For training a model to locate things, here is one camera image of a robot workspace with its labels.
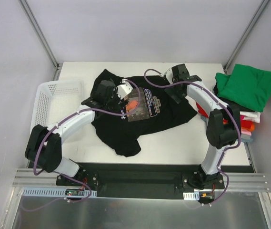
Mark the black graphic t-shirt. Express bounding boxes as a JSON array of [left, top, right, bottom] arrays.
[[91, 76, 197, 157]]

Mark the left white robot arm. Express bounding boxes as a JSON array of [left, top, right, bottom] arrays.
[[25, 79, 132, 186]]

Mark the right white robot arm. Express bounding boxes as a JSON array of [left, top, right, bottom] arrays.
[[164, 64, 241, 189]]

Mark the white plastic basket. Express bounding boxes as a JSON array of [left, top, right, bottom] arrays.
[[30, 79, 84, 128]]

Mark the green folded t-shirt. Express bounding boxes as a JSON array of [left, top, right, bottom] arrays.
[[215, 64, 271, 112]]

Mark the black folded t-shirt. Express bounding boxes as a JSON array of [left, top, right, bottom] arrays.
[[213, 83, 254, 112]]

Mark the white folded t-shirt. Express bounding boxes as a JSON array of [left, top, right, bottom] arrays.
[[240, 111, 261, 123]]

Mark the orange folded t-shirt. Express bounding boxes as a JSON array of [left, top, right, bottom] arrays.
[[241, 120, 255, 132]]

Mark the light blue folded t-shirt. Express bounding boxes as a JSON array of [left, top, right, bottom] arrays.
[[201, 115, 253, 143]]

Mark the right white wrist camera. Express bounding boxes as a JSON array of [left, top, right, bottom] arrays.
[[163, 68, 173, 83]]

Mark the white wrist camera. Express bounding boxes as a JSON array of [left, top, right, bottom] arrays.
[[117, 79, 133, 100], [163, 68, 173, 83]]

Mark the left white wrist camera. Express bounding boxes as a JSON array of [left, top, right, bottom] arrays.
[[117, 79, 133, 100]]

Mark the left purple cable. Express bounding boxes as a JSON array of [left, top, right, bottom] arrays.
[[32, 78, 141, 203]]

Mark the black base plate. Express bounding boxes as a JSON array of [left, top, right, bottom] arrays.
[[55, 161, 225, 200]]

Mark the right aluminium corner post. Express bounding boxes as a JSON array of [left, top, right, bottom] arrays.
[[223, 0, 271, 74]]

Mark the aluminium corner post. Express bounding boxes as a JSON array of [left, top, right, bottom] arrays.
[[18, 0, 62, 81], [223, 0, 271, 74]]

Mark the left aluminium corner post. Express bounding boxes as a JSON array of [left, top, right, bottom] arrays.
[[18, 0, 62, 81]]

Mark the aluminium rail frame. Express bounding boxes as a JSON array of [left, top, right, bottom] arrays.
[[12, 166, 269, 192]]

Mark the right slotted cable duct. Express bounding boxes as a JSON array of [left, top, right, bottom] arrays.
[[183, 191, 200, 201]]

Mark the slotted cable duct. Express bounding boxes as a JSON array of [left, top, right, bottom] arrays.
[[22, 187, 97, 198], [183, 191, 200, 201]]

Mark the left slotted cable duct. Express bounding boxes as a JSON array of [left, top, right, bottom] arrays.
[[22, 187, 97, 198]]

